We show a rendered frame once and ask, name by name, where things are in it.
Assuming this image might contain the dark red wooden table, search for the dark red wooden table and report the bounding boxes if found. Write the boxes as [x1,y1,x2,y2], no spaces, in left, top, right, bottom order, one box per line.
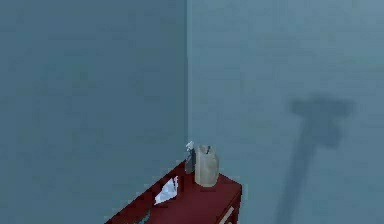
[104,159,243,224]

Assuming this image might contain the grey spray bottle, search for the grey spray bottle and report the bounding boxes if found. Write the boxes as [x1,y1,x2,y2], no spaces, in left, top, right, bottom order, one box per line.
[184,140,197,175]

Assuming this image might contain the white crumpled cloth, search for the white crumpled cloth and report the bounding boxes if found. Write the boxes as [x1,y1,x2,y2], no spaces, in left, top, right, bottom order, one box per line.
[154,175,180,206]

